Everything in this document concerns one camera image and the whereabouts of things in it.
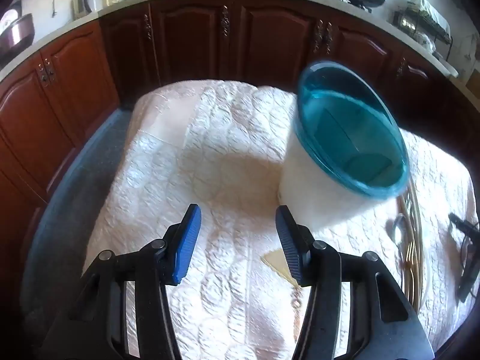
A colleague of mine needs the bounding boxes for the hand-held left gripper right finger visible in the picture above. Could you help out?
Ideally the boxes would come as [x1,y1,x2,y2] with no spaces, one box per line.
[275,205,436,360]

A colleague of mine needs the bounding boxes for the white cup with blue rim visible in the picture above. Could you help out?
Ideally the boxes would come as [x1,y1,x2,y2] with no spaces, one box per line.
[279,59,410,233]

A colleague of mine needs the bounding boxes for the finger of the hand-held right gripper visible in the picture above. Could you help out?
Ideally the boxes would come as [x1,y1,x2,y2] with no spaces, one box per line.
[448,212,480,240]
[455,240,480,303]

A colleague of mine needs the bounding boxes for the metal spoon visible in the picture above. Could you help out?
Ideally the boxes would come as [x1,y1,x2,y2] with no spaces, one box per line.
[386,213,411,271]

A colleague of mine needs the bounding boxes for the brown wooden base cabinets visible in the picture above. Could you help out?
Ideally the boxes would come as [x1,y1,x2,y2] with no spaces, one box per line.
[0,0,480,211]

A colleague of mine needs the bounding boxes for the black wire dish rack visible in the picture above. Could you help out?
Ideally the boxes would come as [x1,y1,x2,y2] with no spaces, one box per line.
[393,0,454,46]

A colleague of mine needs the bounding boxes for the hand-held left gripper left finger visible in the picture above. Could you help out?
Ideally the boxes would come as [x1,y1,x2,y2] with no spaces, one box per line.
[37,203,202,360]

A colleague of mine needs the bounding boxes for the white quilted tablecloth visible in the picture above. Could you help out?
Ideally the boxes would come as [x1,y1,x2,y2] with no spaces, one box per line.
[80,79,479,360]

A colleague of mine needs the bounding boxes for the gold fork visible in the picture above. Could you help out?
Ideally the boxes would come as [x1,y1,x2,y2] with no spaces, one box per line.
[402,241,420,301]

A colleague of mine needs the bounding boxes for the metal basin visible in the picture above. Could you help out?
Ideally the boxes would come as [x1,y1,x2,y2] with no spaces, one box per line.
[0,12,35,50]

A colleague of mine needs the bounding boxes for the white microwave oven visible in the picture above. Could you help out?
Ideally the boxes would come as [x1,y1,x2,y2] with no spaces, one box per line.
[73,0,105,19]

